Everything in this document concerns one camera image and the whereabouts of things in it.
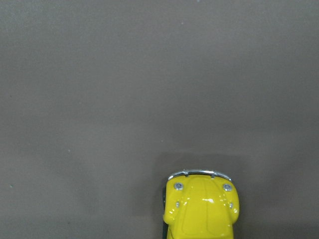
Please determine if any yellow beetle toy car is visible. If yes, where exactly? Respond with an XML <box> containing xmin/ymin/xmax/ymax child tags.
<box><xmin>162</xmin><ymin>169</ymin><xmax>240</xmax><ymax>239</ymax></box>

